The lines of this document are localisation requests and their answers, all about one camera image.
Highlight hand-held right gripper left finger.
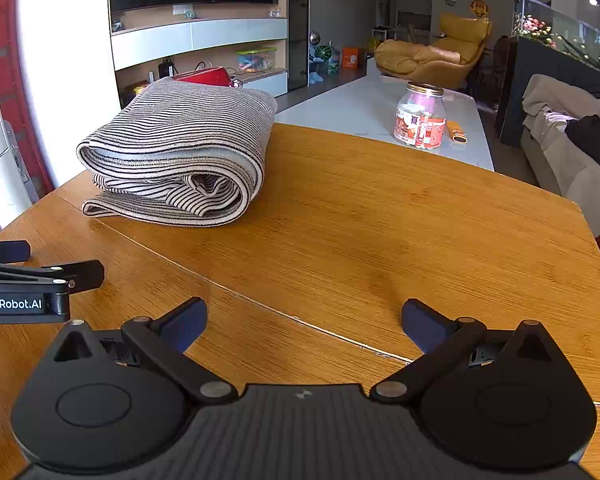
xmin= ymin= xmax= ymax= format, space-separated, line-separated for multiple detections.
xmin=47 ymin=297 xmax=238 ymax=405

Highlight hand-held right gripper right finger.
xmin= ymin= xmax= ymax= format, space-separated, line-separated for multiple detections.
xmin=369 ymin=299 xmax=563 ymax=403

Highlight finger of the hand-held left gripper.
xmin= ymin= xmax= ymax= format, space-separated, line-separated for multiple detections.
xmin=0 ymin=241 xmax=31 ymax=264
xmin=0 ymin=260 xmax=105 ymax=291

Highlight black white striped garment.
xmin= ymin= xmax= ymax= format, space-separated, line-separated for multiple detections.
xmin=76 ymin=77 xmax=278 ymax=227

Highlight red hanging banner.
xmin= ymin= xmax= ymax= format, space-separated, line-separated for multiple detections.
xmin=0 ymin=0 xmax=56 ymax=201

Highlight small orange packet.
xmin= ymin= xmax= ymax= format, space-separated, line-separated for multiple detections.
xmin=445 ymin=119 xmax=468 ymax=145

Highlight glass snack jar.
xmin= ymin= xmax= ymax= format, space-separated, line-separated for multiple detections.
xmin=393 ymin=81 xmax=447 ymax=151

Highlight grey sofa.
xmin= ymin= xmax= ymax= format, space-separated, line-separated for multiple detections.
xmin=520 ymin=74 xmax=600 ymax=306

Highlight white coffee table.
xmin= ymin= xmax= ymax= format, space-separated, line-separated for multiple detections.
xmin=274 ymin=74 xmax=496 ymax=172

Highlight red glossy case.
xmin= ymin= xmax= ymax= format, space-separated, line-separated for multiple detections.
xmin=171 ymin=66 xmax=243 ymax=90

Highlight beige garment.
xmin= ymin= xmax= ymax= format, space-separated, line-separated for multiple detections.
xmin=522 ymin=74 xmax=600 ymax=133

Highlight black aquarium cabinet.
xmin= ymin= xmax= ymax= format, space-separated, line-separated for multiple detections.
xmin=497 ymin=36 xmax=600 ymax=150

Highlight yellow armchair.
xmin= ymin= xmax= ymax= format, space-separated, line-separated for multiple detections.
xmin=374 ymin=12 xmax=493 ymax=92

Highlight green lid plastic box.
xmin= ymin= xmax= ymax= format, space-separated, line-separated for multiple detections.
xmin=236 ymin=47 xmax=278 ymax=73

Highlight orange box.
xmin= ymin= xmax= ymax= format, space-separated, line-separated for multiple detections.
xmin=341 ymin=47 xmax=367 ymax=70

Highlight pink artificial flowers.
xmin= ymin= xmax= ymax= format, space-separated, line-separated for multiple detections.
xmin=514 ymin=14 xmax=553 ymax=43

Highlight tall black cabinet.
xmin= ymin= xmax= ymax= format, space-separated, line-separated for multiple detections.
xmin=286 ymin=0 xmax=312 ymax=93

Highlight glass aquarium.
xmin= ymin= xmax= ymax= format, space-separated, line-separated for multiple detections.
xmin=511 ymin=0 xmax=600 ymax=78

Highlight grey wooden wall unit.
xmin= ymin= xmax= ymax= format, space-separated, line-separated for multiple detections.
xmin=109 ymin=7 xmax=290 ymax=111

